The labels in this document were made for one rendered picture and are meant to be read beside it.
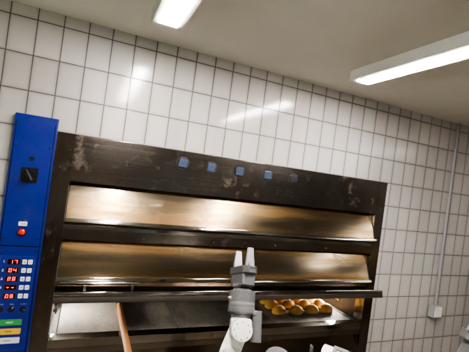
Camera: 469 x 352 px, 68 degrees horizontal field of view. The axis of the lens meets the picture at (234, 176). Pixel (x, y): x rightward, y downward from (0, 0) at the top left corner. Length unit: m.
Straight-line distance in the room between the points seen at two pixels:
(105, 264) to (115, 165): 0.46
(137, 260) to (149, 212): 0.24
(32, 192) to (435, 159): 2.46
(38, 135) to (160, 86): 0.58
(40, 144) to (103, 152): 0.25
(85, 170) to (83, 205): 0.16
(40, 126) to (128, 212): 0.53
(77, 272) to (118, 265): 0.18
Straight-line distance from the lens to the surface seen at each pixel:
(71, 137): 1.70
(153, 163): 1.72
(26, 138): 1.68
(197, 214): 1.79
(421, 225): 2.75
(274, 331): 2.18
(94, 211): 1.70
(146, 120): 1.72
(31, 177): 1.65
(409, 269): 2.74
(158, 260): 1.80
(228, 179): 1.83
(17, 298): 1.79
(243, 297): 1.18
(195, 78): 1.81
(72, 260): 1.76
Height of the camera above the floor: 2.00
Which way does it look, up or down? level
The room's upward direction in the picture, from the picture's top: 8 degrees clockwise
